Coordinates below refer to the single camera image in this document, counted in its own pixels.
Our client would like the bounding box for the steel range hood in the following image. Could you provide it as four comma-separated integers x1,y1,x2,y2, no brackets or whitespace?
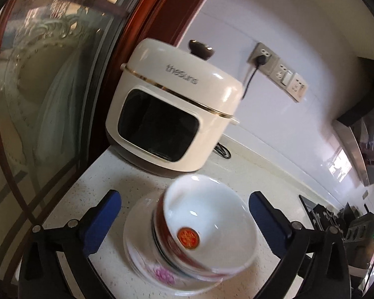
332,54,374,187

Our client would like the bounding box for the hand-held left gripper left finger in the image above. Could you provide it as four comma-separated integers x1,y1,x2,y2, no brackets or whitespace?
17,189,123,299

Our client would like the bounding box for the grey wall socket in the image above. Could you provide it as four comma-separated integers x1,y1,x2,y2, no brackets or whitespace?
248,42,280,76
287,72,308,103

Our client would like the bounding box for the black pan support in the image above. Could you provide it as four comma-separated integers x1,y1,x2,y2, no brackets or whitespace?
312,204,343,226

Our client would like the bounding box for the cream rice cooker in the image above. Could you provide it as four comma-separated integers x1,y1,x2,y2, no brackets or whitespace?
105,38,241,178

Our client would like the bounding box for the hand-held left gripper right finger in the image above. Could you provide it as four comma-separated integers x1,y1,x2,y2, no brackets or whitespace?
249,191,353,299

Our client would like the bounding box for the large floral white plate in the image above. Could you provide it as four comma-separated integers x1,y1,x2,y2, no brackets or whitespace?
124,189,237,293

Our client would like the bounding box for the wooden framed glass door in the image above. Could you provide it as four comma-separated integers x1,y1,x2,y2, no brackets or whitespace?
0,0,222,287

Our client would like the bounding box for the grey socket with switch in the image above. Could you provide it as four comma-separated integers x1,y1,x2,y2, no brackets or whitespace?
270,59,296,88

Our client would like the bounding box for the black power cable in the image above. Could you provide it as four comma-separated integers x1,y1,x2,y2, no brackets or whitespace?
213,54,270,160

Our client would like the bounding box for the black glass gas stove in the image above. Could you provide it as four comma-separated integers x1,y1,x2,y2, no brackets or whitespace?
299,194,346,234

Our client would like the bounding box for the red banded white bowl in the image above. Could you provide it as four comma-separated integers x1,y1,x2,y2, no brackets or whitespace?
153,174,259,275

